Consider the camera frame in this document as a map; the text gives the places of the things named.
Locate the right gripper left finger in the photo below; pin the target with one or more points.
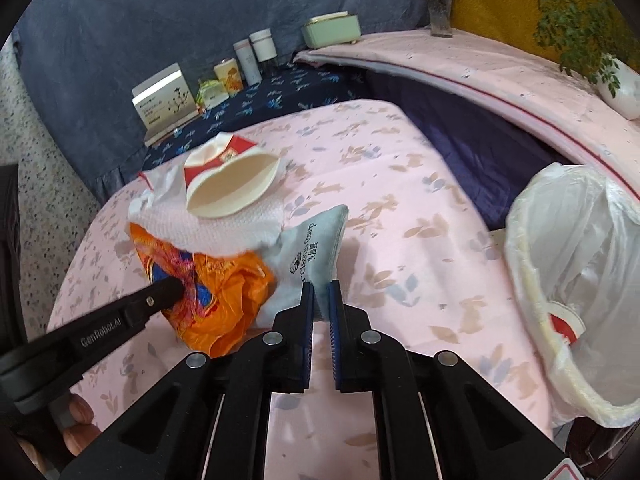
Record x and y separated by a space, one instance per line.
207 418

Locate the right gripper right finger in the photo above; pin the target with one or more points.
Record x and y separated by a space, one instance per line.
435 416

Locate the orange snack wrapper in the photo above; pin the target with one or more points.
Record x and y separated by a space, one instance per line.
222 296

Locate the grey plastic packet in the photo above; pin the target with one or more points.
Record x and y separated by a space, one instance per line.
306 253

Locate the white paper towel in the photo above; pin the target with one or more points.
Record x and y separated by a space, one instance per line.
160 209

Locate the white trash bag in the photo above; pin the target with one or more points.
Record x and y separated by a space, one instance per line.
572 249

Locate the operator left hand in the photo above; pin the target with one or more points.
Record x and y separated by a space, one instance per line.
74 427

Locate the pink floral tablecloth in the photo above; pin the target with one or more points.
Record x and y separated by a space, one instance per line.
416 255

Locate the red white paper cup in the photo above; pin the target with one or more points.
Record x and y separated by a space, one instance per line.
227 174

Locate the white open-top box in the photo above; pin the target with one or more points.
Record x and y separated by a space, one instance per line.
164 103

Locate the small green white box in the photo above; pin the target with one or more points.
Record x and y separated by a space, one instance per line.
211 93

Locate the light pink speckled cloth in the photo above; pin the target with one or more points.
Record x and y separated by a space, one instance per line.
522 88

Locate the navy floral cloth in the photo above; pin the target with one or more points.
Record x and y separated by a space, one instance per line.
294 89

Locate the slim white bottle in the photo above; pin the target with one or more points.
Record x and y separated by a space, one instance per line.
245 55

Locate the blue grey sofa cover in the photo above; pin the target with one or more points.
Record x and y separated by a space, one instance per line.
81 59

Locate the orange patterned small box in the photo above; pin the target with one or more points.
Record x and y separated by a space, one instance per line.
228 73

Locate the white cylindrical jar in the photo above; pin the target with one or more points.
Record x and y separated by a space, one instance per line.
265 51

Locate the pale green tissue box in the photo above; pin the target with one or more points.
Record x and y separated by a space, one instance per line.
329 29

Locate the yellow fabric backdrop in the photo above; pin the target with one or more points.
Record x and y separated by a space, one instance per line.
500 0

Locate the green plant white pot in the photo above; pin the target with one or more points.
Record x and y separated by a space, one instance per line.
595 44

